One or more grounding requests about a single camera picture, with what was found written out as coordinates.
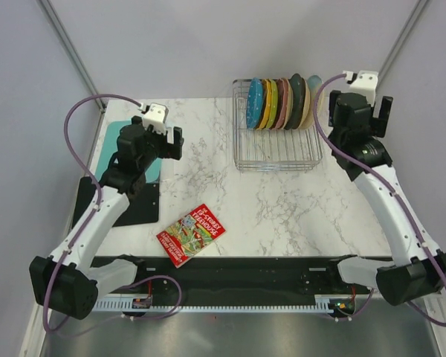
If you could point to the orange polka dot plate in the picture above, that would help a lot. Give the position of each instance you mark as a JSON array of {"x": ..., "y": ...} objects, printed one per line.
[{"x": 267, "y": 102}]

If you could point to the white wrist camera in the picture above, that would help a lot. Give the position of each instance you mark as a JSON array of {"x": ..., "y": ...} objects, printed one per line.
[
  {"x": 363, "y": 83},
  {"x": 154, "y": 115}
]

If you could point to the teal cutting board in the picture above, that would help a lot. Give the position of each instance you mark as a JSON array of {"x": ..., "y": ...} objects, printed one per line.
[{"x": 153, "y": 173}]

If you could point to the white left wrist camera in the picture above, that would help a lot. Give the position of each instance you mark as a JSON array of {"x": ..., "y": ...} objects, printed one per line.
[{"x": 154, "y": 115}]

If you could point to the cream and blue plate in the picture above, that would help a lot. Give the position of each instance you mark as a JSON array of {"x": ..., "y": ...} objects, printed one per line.
[{"x": 314, "y": 82}]

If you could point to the wire dish rack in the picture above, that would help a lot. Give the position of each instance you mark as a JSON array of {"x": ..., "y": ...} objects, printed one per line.
[{"x": 270, "y": 149}]

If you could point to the red children's book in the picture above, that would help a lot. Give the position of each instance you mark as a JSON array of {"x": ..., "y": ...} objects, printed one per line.
[{"x": 190, "y": 234}]

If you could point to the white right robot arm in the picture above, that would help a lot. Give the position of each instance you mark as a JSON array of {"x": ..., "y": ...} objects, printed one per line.
[{"x": 357, "y": 149}]

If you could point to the green polka dot plate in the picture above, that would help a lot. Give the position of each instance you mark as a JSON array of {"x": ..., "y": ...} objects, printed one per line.
[{"x": 274, "y": 104}]

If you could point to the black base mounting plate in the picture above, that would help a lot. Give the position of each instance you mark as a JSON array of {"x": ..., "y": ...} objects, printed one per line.
[{"x": 241, "y": 280}]

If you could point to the black mat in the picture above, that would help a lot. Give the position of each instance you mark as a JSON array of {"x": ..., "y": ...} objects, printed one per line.
[{"x": 144, "y": 209}]

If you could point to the dark teal plate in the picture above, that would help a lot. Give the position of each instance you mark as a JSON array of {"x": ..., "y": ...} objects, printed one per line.
[{"x": 299, "y": 92}]

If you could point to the white slotted cable duct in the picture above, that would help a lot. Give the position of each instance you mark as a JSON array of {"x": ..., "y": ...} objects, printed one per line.
[{"x": 124, "y": 303}]

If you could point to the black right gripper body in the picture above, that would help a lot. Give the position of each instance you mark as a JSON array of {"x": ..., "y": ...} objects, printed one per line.
[{"x": 369, "y": 123}]

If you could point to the blue polka dot plate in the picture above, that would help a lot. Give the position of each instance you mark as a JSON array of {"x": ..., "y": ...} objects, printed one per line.
[{"x": 254, "y": 103}]

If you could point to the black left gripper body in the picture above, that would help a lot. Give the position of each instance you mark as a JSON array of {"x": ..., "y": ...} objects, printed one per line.
[{"x": 157, "y": 144}]

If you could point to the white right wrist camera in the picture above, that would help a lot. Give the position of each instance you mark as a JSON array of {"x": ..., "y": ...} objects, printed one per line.
[{"x": 363, "y": 83}]

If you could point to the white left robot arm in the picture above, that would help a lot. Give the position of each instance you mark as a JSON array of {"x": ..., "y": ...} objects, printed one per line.
[{"x": 65, "y": 281}]

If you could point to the pink polka dot plate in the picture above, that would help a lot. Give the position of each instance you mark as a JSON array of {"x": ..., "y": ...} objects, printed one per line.
[{"x": 282, "y": 106}]

